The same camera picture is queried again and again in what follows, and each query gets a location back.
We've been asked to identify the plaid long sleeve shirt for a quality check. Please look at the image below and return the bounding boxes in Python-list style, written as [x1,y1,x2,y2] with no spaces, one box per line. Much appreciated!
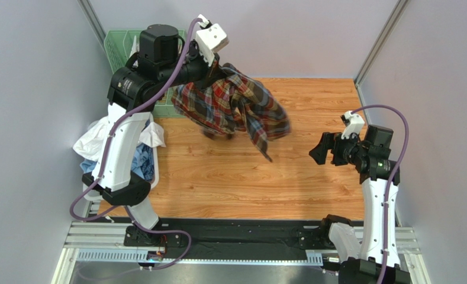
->
[168,63,291,161]

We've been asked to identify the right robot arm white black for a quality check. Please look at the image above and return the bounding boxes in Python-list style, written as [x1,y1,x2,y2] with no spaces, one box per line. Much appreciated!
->
[309,125,411,283]

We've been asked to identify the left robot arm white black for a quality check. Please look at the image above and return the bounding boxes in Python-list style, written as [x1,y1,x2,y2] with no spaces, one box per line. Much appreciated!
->
[83,18,229,230]

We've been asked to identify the green plastic file organizer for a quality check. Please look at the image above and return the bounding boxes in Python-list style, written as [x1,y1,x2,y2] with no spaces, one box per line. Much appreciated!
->
[104,30,185,118]

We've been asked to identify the dark blue patterned shirt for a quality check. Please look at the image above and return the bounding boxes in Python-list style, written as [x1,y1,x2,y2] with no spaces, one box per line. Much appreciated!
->
[131,143,154,182]

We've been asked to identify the white shirt in basket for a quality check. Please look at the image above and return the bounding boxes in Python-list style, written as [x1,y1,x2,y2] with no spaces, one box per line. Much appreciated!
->
[72,117,166,161]

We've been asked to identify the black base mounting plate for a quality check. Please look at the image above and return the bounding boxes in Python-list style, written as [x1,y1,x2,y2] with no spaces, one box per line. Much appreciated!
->
[87,216,366,261]

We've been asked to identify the light blue shirt in basket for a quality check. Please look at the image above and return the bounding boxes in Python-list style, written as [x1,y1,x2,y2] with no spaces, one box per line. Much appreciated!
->
[79,159,98,173]

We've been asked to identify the white laundry basket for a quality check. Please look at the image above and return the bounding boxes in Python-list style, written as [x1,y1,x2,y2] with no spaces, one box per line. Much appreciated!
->
[73,116,166,183]

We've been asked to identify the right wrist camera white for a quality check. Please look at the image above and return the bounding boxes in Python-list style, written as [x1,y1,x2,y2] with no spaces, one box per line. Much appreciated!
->
[341,111,365,140]

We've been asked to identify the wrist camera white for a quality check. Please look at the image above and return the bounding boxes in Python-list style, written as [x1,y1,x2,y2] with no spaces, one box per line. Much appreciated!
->
[341,111,365,140]
[195,14,230,67]

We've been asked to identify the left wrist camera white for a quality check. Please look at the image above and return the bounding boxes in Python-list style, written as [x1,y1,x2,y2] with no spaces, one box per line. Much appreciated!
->
[195,14,230,67]

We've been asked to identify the aluminium frame rail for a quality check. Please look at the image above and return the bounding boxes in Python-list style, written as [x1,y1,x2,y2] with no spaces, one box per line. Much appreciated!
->
[51,199,431,284]

